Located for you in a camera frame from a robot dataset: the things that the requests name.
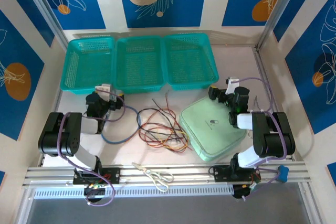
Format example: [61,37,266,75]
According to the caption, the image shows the black wire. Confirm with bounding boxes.
[152,99,190,151]
[136,108,184,143]

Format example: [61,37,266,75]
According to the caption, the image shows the teal plastic basket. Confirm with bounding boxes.
[59,37,118,96]
[163,33,220,91]
[114,36,166,94]

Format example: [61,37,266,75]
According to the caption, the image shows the blue stethoscope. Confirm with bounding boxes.
[101,91,141,145]

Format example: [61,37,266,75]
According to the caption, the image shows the mint green zip pouch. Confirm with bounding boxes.
[179,95,248,162]

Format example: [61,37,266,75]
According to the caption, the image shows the blue clamp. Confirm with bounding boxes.
[276,165,290,183]

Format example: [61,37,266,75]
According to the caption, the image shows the black controller board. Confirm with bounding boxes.
[232,183,260,201]
[83,183,108,204]

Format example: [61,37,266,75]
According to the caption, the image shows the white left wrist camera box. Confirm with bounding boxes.
[94,83,113,102]

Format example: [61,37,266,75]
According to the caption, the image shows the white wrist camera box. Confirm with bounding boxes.
[94,83,113,102]
[225,76,240,95]

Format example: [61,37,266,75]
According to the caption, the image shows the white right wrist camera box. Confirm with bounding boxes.
[225,76,240,95]

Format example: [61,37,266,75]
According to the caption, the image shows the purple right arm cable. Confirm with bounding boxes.
[236,77,288,201]

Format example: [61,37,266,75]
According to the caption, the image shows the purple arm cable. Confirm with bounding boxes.
[58,89,127,207]
[236,77,288,201]

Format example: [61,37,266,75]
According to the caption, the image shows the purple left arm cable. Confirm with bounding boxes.
[58,89,127,207]

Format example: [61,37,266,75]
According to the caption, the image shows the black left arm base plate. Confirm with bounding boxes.
[72,167,122,185]

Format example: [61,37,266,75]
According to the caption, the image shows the white handled scissors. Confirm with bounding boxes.
[132,162,175,193]

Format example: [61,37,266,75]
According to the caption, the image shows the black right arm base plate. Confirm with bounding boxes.
[212,165,262,183]

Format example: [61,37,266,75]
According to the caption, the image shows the aluminium table rail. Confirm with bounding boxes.
[22,161,313,187]

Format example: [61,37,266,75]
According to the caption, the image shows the aluminium frame post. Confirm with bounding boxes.
[18,0,69,49]
[256,0,302,51]

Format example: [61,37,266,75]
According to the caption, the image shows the white slotted cable duct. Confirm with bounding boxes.
[33,185,235,199]

